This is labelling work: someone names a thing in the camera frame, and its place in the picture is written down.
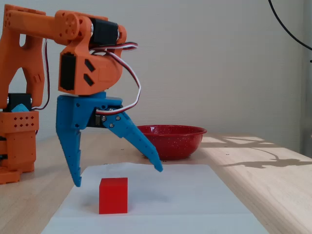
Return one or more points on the white paper sheet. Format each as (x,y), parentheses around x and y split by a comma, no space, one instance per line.
(170,195)

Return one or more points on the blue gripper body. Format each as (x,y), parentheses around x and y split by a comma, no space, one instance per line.
(74,113)

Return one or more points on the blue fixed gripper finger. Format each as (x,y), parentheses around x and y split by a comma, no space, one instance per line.
(72,151)

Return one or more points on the red speckled bowl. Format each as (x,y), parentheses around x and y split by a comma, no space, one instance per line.
(180,143)

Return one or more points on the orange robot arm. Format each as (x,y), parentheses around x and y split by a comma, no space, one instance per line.
(29,61)

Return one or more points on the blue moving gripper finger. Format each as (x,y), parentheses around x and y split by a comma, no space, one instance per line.
(136,139)

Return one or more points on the red cube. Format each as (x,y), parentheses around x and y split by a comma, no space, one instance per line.
(113,196)

